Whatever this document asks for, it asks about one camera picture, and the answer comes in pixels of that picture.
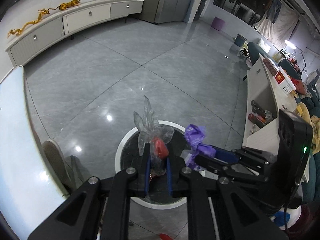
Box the red white box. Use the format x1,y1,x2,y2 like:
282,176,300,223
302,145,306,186
274,67,296,94

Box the large purple plastic bag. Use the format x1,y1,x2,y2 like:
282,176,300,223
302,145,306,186
181,124,216,172

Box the clear plastic bag red contents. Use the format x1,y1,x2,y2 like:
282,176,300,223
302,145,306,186
133,96,175,179

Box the white round trash bin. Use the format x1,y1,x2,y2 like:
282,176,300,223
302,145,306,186
114,120,207,210

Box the white tv cabinet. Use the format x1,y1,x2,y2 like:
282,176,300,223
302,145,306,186
5,0,144,67

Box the grey blue bucket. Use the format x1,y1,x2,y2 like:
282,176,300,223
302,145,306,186
231,34,247,51

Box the white side shelf unit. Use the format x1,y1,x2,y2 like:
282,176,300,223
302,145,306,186
242,55,297,155

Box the golden dragon ornament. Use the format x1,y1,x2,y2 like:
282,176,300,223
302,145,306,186
7,0,81,38

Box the gloved right hand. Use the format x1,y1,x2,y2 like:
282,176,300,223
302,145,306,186
270,206,302,231

